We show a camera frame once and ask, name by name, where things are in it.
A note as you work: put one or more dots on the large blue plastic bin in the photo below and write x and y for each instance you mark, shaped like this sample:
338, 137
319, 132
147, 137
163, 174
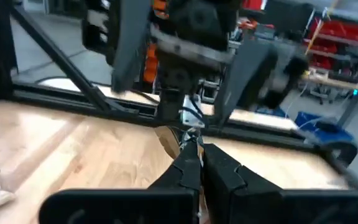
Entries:
322, 130

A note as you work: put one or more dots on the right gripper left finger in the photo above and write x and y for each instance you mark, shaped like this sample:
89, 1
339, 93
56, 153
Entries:
182, 174

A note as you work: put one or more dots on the shelf with red bins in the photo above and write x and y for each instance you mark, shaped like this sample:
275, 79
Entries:
337, 40

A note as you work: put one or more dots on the wooden workbench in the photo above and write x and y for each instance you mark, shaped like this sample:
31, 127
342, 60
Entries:
343, 84

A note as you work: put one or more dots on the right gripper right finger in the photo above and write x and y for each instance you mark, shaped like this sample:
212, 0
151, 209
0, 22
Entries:
225, 180

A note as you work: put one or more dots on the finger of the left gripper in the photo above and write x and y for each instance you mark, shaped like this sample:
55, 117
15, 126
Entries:
244, 77
129, 43

